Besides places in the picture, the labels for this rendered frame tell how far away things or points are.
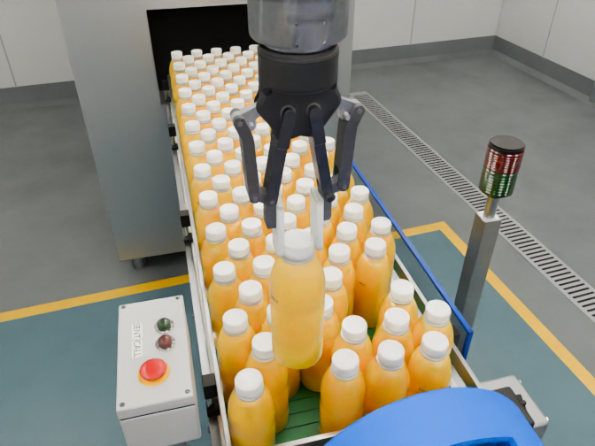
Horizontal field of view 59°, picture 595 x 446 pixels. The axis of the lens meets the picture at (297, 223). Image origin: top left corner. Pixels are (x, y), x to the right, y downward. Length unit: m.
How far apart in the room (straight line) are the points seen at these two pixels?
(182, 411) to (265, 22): 0.52
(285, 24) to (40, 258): 2.60
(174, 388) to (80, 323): 1.78
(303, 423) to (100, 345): 1.56
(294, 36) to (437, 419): 0.38
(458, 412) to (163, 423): 0.40
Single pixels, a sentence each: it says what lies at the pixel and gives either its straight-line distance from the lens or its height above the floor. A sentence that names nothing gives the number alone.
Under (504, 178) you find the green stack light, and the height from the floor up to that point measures 1.20.
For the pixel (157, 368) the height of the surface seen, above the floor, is 1.11.
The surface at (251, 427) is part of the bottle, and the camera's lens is 0.80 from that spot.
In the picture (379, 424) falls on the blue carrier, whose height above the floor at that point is 1.22.
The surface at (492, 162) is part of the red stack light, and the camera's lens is 1.02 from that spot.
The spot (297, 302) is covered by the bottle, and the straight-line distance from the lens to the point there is 0.63.
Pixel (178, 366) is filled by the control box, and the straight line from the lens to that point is 0.78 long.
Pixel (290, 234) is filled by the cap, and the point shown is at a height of 1.32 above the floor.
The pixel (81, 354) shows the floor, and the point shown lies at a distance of 2.39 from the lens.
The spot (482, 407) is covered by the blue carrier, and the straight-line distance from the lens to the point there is 0.60.
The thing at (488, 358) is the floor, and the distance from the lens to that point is 2.34.
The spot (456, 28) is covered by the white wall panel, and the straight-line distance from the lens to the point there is 5.64.
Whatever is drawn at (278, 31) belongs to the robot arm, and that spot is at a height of 1.57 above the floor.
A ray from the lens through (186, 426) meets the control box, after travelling 0.80.
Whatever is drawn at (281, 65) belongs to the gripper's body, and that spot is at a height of 1.54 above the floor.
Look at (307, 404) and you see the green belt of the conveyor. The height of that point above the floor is 0.90.
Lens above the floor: 1.69
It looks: 35 degrees down
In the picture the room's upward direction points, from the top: straight up
